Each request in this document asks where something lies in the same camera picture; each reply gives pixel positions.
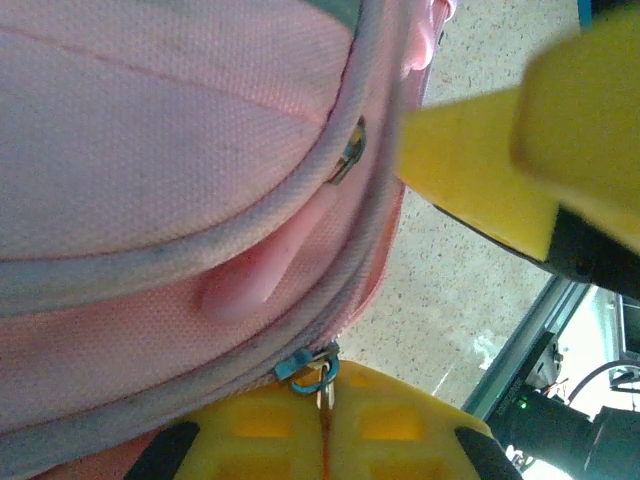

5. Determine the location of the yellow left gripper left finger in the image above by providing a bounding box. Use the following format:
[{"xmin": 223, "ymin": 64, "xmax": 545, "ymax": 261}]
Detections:
[{"xmin": 127, "ymin": 372, "xmax": 329, "ymax": 480}]

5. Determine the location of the aluminium frame rail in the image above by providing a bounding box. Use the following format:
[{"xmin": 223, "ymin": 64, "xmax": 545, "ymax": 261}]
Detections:
[{"xmin": 462, "ymin": 274, "xmax": 596, "ymax": 421}]

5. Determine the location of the pink backpack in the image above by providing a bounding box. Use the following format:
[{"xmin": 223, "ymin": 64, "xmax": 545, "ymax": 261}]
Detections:
[{"xmin": 0, "ymin": 0, "xmax": 459, "ymax": 480}]

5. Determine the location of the blue table edge strip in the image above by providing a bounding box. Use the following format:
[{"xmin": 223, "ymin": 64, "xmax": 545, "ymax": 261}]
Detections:
[{"xmin": 578, "ymin": 0, "xmax": 640, "ymax": 24}]

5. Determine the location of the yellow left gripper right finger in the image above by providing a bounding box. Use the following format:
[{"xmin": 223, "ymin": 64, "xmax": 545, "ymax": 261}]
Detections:
[{"xmin": 324, "ymin": 360, "xmax": 524, "ymax": 480}]

